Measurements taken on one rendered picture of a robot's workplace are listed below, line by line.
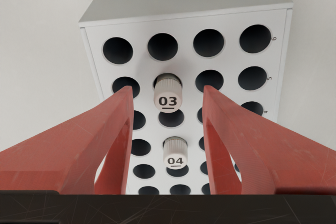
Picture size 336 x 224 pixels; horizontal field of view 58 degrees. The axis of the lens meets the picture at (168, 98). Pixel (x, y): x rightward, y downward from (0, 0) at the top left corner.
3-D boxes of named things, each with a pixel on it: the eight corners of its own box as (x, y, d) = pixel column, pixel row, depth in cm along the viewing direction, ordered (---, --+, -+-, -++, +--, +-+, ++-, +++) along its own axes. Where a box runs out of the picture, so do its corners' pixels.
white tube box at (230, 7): (252, 156, 22) (265, 202, 19) (136, 163, 22) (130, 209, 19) (268, -24, 14) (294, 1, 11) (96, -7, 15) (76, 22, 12)
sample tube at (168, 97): (180, 63, 17) (182, 114, 13) (157, 63, 17) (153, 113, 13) (180, 43, 16) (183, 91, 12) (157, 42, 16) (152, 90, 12)
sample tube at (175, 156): (185, 113, 19) (188, 170, 15) (165, 113, 19) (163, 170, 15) (184, 97, 18) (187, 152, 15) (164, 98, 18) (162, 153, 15)
